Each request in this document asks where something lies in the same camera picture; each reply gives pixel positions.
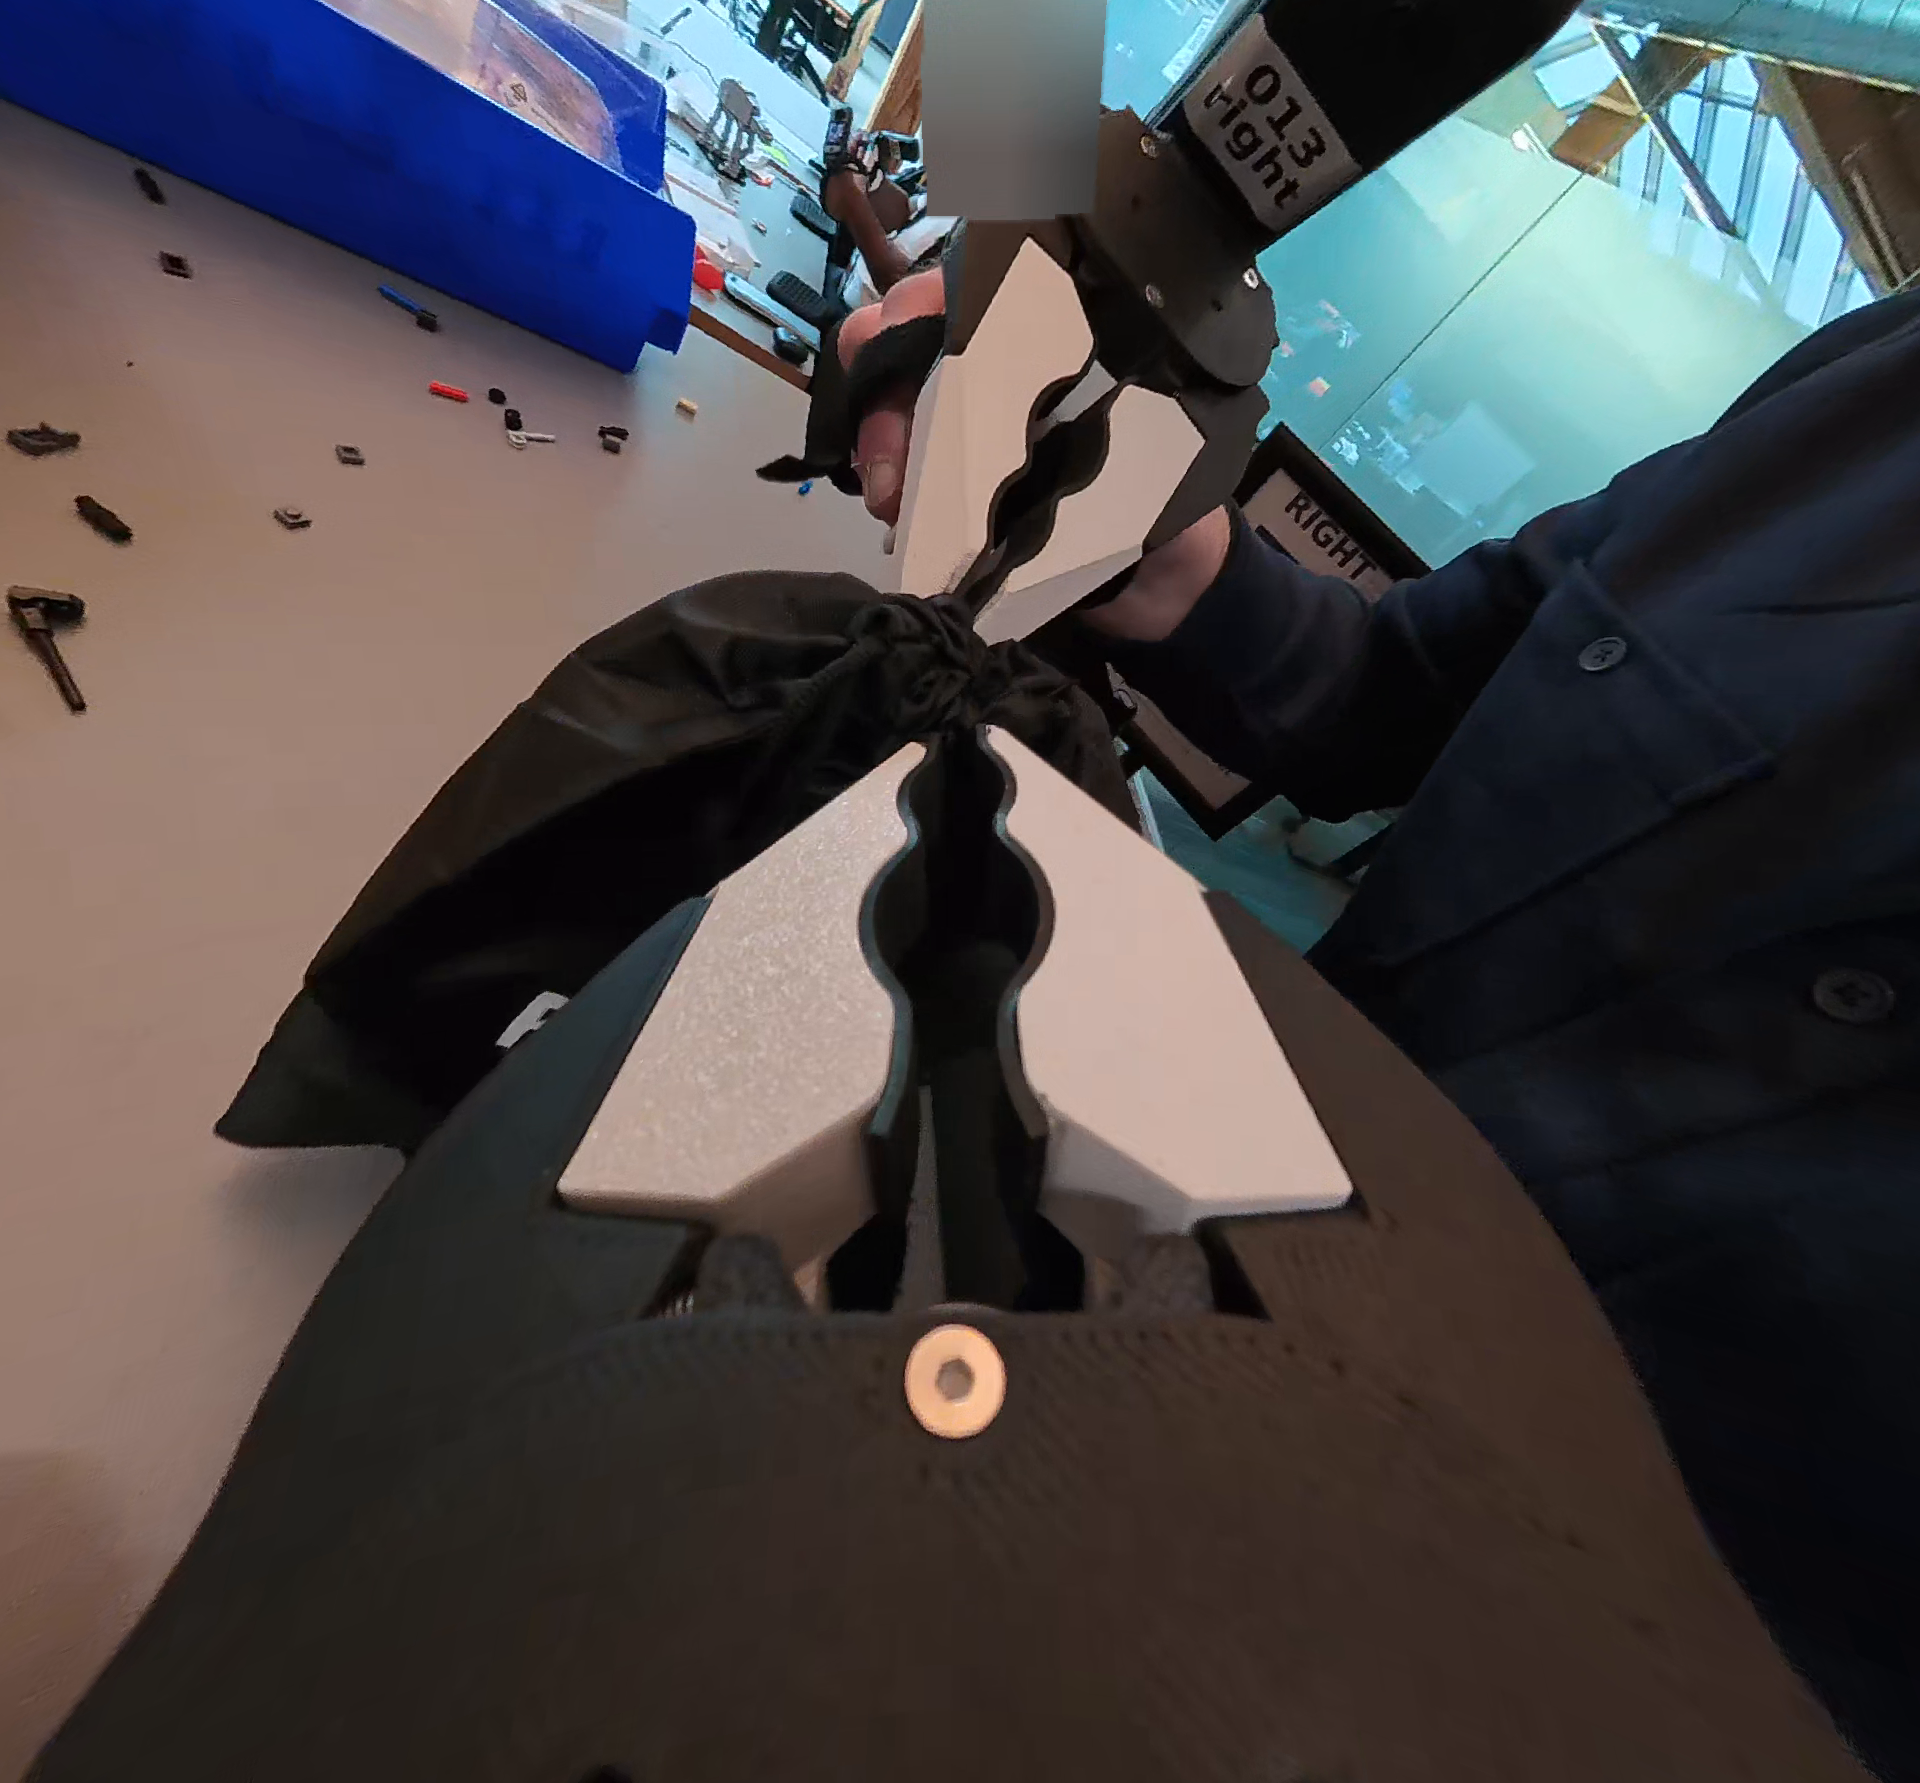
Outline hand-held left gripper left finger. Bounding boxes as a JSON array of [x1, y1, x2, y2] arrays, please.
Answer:
[[555, 739, 939, 1267]]

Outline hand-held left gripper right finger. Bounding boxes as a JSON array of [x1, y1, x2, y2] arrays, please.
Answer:
[[978, 727, 1356, 1267]]

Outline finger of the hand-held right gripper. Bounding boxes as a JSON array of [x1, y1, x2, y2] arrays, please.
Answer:
[[892, 234, 1114, 605], [958, 378, 1213, 648]]

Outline black drawstring bag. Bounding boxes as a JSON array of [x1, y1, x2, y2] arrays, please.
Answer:
[[213, 571, 1141, 1154]]

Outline person's right hand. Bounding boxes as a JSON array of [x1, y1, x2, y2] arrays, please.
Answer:
[[831, 266, 1239, 646]]

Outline person's dark jacket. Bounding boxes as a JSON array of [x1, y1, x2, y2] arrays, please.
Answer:
[[1307, 289, 1920, 1783]]

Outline blue plastic bin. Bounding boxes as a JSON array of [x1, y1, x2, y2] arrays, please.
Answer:
[[0, 0, 699, 376]]

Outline black axle piece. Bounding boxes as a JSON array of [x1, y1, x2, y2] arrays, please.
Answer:
[[6, 585, 89, 715]]

